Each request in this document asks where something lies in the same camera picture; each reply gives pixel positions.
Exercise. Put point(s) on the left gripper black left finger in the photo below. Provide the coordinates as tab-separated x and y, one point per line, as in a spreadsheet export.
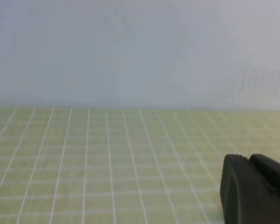
242	198

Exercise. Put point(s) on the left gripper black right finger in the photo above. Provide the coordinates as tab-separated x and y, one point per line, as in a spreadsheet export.
273	175

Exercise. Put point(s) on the green white-checked tablecloth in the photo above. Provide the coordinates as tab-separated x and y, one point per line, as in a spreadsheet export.
107	163

